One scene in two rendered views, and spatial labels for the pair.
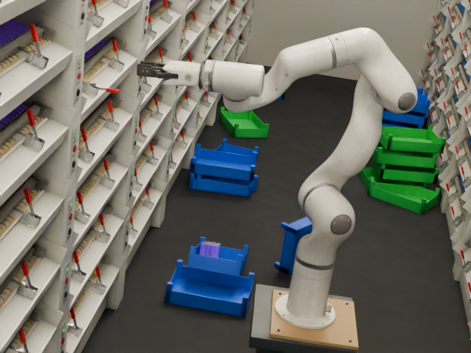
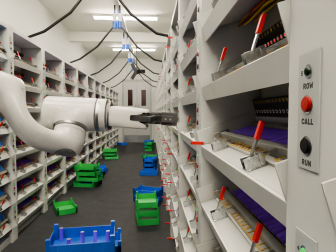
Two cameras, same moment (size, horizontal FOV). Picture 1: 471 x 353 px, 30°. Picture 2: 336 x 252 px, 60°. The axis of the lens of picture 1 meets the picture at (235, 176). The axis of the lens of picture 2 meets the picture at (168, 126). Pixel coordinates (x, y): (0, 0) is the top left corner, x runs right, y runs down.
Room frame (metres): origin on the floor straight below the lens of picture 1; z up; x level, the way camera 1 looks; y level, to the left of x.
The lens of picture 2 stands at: (3.02, 0.16, 1.04)
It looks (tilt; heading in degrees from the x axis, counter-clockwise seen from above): 3 degrees down; 172
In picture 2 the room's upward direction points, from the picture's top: straight up
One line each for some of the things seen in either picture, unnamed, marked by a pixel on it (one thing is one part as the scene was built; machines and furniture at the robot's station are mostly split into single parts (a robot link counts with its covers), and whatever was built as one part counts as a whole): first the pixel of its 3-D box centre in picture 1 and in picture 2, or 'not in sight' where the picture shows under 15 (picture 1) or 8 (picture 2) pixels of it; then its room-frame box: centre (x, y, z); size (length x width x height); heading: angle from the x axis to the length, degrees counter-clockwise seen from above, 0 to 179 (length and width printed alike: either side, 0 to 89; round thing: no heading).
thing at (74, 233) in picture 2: not in sight; (83, 237); (1.60, -0.04, 0.44); 0.30 x 0.20 x 0.08; 92
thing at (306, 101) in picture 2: not in sight; (308, 104); (2.74, 0.35, 1.05); 0.02 x 0.01 x 0.02; 175
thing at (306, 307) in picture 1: (310, 286); not in sight; (2.36, -0.27, 0.39); 0.19 x 0.19 x 0.18
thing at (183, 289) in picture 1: (210, 287); not in sight; (2.88, 0.04, 0.04); 0.30 x 0.20 x 0.08; 85
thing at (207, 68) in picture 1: (208, 75); (103, 115); (2.25, 0.11, 1.03); 0.09 x 0.03 x 0.08; 175
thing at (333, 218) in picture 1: (326, 229); not in sight; (2.33, -0.28, 0.60); 0.19 x 0.12 x 0.24; 20
